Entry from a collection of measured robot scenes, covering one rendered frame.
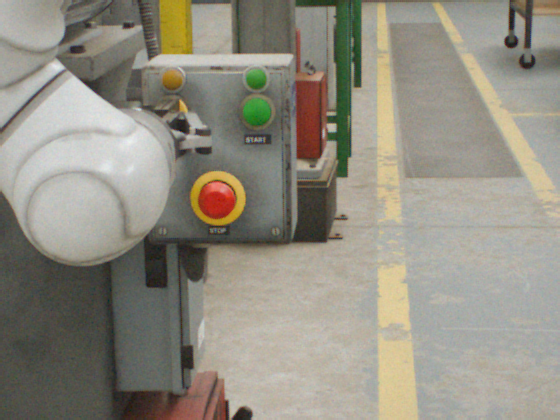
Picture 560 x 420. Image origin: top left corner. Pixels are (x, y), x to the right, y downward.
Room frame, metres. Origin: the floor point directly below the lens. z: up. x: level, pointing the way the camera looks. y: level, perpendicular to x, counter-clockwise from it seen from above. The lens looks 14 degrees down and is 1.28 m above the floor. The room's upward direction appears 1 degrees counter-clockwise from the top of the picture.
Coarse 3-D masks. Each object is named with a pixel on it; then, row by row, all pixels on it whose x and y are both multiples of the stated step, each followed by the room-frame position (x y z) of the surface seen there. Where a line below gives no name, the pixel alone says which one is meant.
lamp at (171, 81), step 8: (160, 72) 1.29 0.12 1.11; (168, 72) 1.29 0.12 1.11; (176, 72) 1.29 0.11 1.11; (184, 72) 1.29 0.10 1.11; (160, 80) 1.29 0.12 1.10; (168, 80) 1.29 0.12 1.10; (176, 80) 1.29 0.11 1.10; (184, 80) 1.29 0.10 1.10; (168, 88) 1.29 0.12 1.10; (176, 88) 1.29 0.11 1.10
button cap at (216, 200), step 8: (208, 184) 1.28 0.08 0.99; (216, 184) 1.28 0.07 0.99; (224, 184) 1.28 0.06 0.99; (200, 192) 1.28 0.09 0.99; (208, 192) 1.27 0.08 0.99; (216, 192) 1.27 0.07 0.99; (224, 192) 1.27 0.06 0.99; (232, 192) 1.28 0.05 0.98; (200, 200) 1.27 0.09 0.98; (208, 200) 1.27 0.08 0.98; (216, 200) 1.27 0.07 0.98; (224, 200) 1.27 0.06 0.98; (232, 200) 1.27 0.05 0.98; (200, 208) 1.28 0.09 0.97; (208, 208) 1.27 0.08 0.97; (216, 208) 1.27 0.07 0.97; (224, 208) 1.27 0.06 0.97; (232, 208) 1.27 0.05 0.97; (208, 216) 1.28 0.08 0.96; (216, 216) 1.27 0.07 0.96; (224, 216) 1.27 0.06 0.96
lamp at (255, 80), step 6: (252, 66) 1.29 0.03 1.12; (258, 66) 1.29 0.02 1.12; (246, 72) 1.29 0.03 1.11; (252, 72) 1.28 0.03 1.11; (258, 72) 1.28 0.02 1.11; (264, 72) 1.28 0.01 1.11; (246, 78) 1.28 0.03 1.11; (252, 78) 1.28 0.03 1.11; (258, 78) 1.28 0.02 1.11; (264, 78) 1.28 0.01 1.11; (246, 84) 1.29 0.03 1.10; (252, 84) 1.28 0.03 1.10; (258, 84) 1.28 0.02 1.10; (264, 84) 1.28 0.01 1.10; (252, 90) 1.29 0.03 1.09; (258, 90) 1.28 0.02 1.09; (264, 90) 1.29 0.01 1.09
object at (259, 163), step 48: (144, 96) 1.30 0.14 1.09; (192, 96) 1.29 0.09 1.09; (240, 96) 1.29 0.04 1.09; (288, 96) 1.29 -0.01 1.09; (240, 144) 1.29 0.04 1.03; (288, 144) 1.29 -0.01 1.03; (192, 192) 1.29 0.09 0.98; (240, 192) 1.29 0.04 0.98; (288, 192) 1.29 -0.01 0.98; (192, 240) 1.30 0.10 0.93; (240, 240) 1.29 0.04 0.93; (288, 240) 1.29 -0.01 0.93
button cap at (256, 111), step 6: (252, 102) 1.28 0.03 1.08; (258, 102) 1.28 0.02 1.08; (264, 102) 1.28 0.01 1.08; (246, 108) 1.28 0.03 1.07; (252, 108) 1.28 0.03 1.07; (258, 108) 1.28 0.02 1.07; (264, 108) 1.28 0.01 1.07; (270, 108) 1.29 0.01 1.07; (246, 114) 1.28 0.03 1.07; (252, 114) 1.28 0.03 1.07; (258, 114) 1.28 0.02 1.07; (264, 114) 1.28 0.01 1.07; (270, 114) 1.28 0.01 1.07; (246, 120) 1.28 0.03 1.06; (252, 120) 1.28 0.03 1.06; (258, 120) 1.28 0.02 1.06; (264, 120) 1.28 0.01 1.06
